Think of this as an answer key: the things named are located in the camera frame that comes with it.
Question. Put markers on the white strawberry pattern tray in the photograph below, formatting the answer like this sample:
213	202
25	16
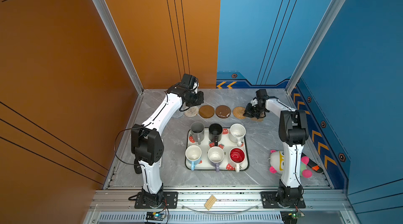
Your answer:
206	155

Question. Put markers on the circuit board right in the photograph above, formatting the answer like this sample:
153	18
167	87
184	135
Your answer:
291	217

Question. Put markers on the red inside white mug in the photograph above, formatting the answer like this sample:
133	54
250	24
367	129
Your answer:
236	157

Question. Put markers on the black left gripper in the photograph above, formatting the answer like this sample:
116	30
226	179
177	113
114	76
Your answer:
200	99

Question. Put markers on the white mug purple handle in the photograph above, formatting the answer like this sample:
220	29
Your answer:
216	156

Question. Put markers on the black computer mouse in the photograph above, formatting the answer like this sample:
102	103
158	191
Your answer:
137	167

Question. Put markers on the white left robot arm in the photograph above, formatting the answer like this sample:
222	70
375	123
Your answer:
146	143

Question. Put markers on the aluminium corner post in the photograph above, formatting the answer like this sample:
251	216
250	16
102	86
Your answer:
109	23
327	20

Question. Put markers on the small wooden block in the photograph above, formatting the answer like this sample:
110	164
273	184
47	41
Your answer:
210	202

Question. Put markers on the aluminium corner post right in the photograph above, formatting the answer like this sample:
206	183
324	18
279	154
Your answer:
327	20

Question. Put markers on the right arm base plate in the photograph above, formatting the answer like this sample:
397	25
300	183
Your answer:
269	200

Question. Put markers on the colourful plush toy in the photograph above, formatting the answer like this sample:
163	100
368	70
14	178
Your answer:
277	164

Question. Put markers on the cork paw print coaster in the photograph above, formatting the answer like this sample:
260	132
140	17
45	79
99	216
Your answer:
257	120

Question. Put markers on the rattan woven round coaster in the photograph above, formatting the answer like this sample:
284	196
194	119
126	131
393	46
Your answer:
238	112

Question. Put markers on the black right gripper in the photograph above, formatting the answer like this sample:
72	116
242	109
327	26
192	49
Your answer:
247	112

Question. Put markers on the aluminium corner post left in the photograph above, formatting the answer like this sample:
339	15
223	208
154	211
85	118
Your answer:
109	23

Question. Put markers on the blue woven round coaster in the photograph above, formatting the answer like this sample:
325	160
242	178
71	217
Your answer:
178	114

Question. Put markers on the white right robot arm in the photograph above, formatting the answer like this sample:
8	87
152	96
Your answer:
293	132

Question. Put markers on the aluminium front rail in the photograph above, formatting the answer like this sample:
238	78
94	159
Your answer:
231	199

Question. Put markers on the grey metal mug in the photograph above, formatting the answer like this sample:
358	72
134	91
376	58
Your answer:
197	132

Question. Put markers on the light brown wooden round coaster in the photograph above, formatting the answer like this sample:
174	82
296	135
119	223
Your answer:
206	111

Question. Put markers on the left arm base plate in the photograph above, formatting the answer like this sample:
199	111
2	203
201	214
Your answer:
167	199

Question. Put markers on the dark brown wooden round coaster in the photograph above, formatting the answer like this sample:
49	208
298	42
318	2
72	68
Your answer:
223	111

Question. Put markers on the black mug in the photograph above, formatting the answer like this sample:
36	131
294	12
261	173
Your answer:
215	133

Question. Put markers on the green circuit board left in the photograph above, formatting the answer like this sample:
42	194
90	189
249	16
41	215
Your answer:
156	218

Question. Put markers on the white mug blue handle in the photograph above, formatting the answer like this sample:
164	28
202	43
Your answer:
193	155

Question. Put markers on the black orange utility knife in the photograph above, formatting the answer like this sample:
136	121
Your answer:
311	164

